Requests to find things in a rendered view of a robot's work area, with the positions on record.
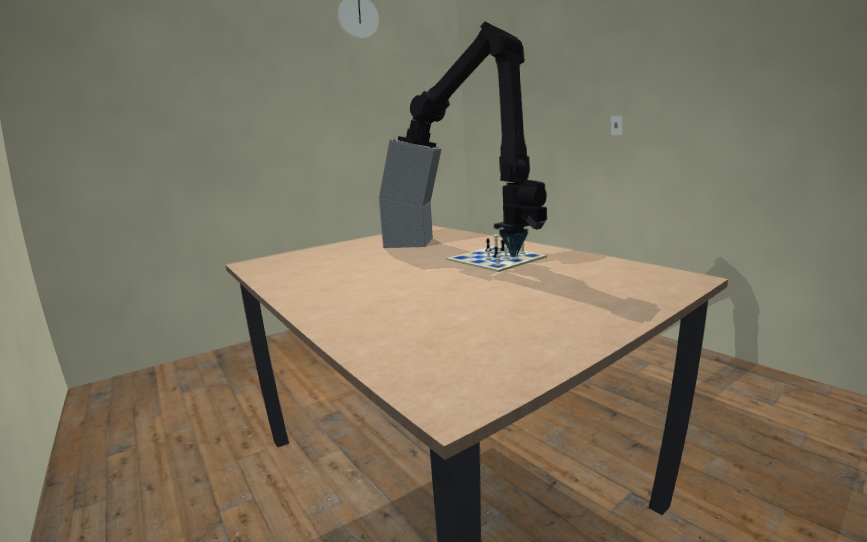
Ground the blue and cream chessboard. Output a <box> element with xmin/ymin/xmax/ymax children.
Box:
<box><xmin>446</xmin><ymin>246</ymin><xmax>547</xmax><ymax>272</ymax></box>

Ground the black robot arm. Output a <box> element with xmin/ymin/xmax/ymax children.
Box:
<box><xmin>398</xmin><ymin>22</ymin><xmax>547</xmax><ymax>230</ymax></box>

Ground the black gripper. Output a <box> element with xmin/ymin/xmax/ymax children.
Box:
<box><xmin>494</xmin><ymin>204</ymin><xmax>530</xmax><ymax>257</ymax></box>

